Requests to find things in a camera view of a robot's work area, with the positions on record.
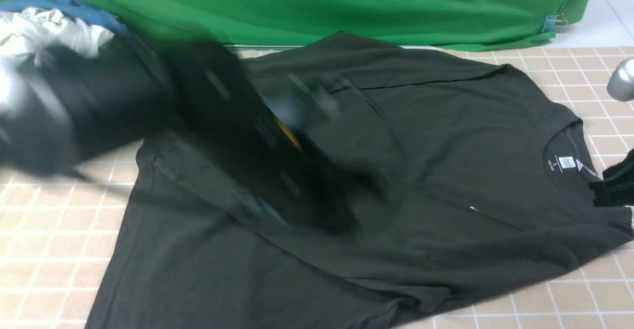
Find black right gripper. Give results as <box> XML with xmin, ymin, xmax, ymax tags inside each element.
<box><xmin>589</xmin><ymin>151</ymin><xmax>634</xmax><ymax>207</ymax></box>

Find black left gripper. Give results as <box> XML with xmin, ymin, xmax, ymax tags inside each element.
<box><xmin>168</xmin><ymin>39</ymin><xmax>387</xmax><ymax>233</ymax></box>

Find dark gray long-sleeve shirt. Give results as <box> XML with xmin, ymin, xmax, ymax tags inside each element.
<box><xmin>86</xmin><ymin>32</ymin><xmax>633</xmax><ymax>329</ymax></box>

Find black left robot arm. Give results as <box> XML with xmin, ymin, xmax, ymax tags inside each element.
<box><xmin>1</xmin><ymin>36</ymin><xmax>387</xmax><ymax>234</ymax></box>

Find white crumpled shirt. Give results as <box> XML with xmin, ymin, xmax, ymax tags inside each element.
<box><xmin>0</xmin><ymin>7</ymin><xmax>115</xmax><ymax>62</ymax></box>

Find green backdrop cloth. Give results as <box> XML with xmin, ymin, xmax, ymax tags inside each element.
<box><xmin>79</xmin><ymin>0</ymin><xmax>589</xmax><ymax>52</ymax></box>

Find blue binder clip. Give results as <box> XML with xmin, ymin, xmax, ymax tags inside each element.
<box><xmin>541</xmin><ymin>13</ymin><xmax>569</xmax><ymax>33</ymax></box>

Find blue crumpled garment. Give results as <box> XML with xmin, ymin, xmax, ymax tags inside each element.
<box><xmin>0</xmin><ymin>0</ymin><xmax>132</xmax><ymax>35</ymax></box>

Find beige checkered tablecloth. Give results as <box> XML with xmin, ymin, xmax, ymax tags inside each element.
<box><xmin>0</xmin><ymin>46</ymin><xmax>634</xmax><ymax>329</ymax></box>

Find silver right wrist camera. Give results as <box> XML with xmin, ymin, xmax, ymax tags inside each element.
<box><xmin>607</xmin><ymin>57</ymin><xmax>634</xmax><ymax>103</ymax></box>

